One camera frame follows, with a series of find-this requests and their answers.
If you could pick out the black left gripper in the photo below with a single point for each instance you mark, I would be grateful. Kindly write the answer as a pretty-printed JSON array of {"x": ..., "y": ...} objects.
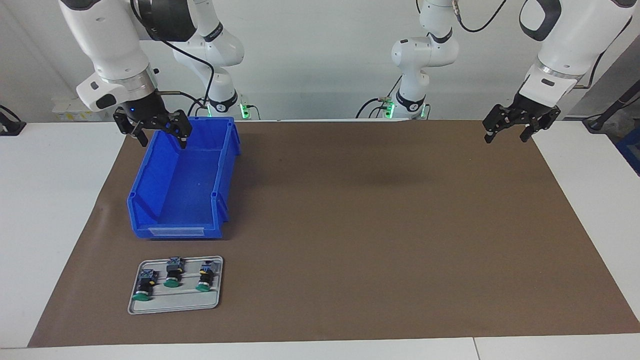
[{"x": 530, "y": 111}]

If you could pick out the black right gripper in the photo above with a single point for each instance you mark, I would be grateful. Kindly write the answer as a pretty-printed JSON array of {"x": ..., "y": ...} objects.
[{"x": 142, "y": 112}]

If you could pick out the green push button switch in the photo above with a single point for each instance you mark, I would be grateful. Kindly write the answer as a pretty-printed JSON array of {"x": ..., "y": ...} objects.
[
  {"x": 145, "y": 287},
  {"x": 174, "y": 272},
  {"x": 205, "y": 277}
]

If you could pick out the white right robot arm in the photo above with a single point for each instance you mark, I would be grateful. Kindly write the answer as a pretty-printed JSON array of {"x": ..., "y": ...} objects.
[{"x": 105, "y": 35}]

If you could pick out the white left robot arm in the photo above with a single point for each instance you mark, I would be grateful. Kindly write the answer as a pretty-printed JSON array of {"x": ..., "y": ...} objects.
[{"x": 425, "y": 50}]

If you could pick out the blue plastic storage bin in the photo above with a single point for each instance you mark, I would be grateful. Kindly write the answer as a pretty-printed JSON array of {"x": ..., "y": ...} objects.
[{"x": 185, "y": 200}]

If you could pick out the white cardboard box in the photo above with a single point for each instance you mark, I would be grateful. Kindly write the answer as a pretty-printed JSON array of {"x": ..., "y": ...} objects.
[{"x": 65, "y": 107}]

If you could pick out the black stand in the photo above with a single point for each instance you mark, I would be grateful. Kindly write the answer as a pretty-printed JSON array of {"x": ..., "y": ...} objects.
[{"x": 612, "y": 107}]

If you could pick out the green lit base connector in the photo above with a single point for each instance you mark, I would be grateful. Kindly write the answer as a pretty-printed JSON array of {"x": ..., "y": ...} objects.
[
  {"x": 389, "y": 109},
  {"x": 245, "y": 111}
]

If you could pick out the blue crate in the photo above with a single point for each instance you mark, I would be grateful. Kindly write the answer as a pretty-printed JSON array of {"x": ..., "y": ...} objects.
[{"x": 631, "y": 150}]

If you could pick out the black table clamp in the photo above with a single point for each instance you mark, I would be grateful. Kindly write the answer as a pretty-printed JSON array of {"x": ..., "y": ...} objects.
[{"x": 12, "y": 127}]

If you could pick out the grey metal tray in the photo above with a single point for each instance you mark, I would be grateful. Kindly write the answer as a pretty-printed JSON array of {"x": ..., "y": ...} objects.
[{"x": 175, "y": 300}]

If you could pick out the brown table mat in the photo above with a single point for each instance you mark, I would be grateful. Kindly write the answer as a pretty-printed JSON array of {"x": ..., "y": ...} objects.
[{"x": 350, "y": 250}]

